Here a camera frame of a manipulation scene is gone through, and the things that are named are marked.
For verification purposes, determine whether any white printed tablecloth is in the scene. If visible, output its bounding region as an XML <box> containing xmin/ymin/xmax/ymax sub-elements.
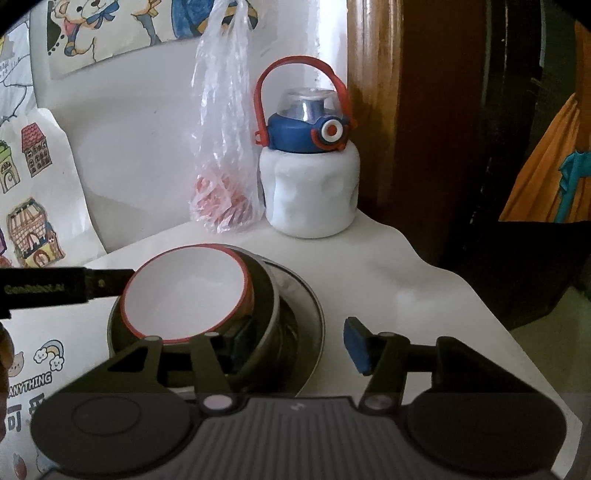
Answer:
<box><xmin>0</xmin><ymin>215</ymin><xmax>589</xmax><ymax>480</ymax></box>

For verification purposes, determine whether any coloured drawing of houses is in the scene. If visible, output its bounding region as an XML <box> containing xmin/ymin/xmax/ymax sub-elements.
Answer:
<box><xmin>0</xmin><ymin>107</ymin><xmax>110</xmax><ymax>269</ymax></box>

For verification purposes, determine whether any clear plastic bag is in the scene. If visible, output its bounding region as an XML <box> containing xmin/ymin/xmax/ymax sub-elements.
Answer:
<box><xmin>188</xmin><ymin>0</ymin><xmax>267</xmax><ymax>234</ymax></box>

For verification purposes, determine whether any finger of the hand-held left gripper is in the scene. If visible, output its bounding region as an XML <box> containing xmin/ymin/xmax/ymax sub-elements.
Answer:
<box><xmin>85</xmin><ymin>268</ymin><xmax>137</xmax><ymax>301</ymax></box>

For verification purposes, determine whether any person's left hand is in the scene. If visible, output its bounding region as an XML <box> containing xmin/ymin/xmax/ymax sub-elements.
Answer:
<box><xmin>0</xmin><ymin>320</ymin><xmax>14</xmax><ymax>430</ymax></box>

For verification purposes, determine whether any cartoon poster with teddy bear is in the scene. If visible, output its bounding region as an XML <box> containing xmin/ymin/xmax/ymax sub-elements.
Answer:
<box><xmin>46</xmin><ymin>0</ymin><xmax>259</xmax><ymax>81</ymax></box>

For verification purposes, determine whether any stainless steel plate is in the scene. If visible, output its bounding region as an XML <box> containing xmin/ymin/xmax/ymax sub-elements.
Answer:
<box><xmin>265</xmin><ymin>265</ymin><xmax>319</xmax><ymax>388</ymax></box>
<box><xmin>259</xmin><ymin>259</ymin><xmax>325</xmax><ymax>398</ymax></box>

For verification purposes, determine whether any brown wooden door frame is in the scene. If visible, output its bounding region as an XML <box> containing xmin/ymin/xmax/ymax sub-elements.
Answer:
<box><xmin>346</xmin><ymin>0</ymin><xmax>495</xmax><ymax>273</ymax></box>

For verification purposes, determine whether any white bottle with blue lid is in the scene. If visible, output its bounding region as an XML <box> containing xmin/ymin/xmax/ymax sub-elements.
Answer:
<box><xmin>255</xmin><ymin>55</ymin><xmax>362</xmax><ymax>239</ymax></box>

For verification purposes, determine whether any coloured drawing of seated figure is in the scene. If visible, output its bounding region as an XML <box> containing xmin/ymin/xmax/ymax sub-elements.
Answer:
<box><xmin>0</xmin><ymin>21</ymin><xmax>38</xmax><ymax>130</ymax></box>

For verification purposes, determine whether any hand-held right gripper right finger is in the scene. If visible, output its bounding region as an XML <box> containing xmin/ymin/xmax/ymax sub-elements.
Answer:
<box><xmin>344</xmin><ymin>316</ymin><xmax>549</xmax><ymax>411</ymax></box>

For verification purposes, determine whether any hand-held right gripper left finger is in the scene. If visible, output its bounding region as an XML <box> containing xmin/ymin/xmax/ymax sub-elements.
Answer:
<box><xmin>105</xmin><ymin>323</ymin><xmax>259</xmax><ymax>412</ymax></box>

